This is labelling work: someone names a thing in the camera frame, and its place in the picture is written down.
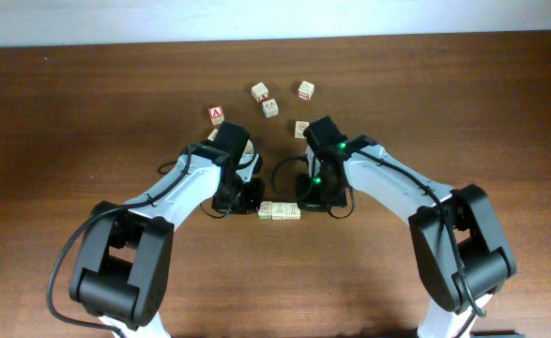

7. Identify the wooden block green R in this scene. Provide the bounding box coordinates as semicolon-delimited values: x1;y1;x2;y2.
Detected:
257;201;273;220
271;202;286;220

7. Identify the wooden block red I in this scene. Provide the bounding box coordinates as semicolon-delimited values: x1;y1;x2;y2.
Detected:
284;203;301;220

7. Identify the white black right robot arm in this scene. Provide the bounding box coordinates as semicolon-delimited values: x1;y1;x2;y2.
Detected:
302;116;516;337

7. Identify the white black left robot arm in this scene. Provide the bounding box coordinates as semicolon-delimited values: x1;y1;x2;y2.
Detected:
69;122;264;337

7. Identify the wooden block blue S K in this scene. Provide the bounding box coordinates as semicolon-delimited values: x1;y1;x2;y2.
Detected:
244;140;254;154

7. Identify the wooden block green side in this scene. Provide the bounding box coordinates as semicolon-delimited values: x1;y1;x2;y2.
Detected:
207;129;219;141

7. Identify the wooden block red Q M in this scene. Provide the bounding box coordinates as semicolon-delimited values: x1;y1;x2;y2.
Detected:
294;121;310;139

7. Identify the wooden block red A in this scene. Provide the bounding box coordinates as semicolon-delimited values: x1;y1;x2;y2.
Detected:
208;105;225;125

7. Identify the wooden block blue 5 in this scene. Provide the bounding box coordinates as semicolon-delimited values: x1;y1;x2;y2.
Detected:
262;99;279;118

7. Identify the wooden block red edge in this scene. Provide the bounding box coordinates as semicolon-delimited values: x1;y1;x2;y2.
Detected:
297;81;315;101

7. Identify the wooden block red leaf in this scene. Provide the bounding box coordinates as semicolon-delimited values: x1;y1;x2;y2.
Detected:
251;82;269;103

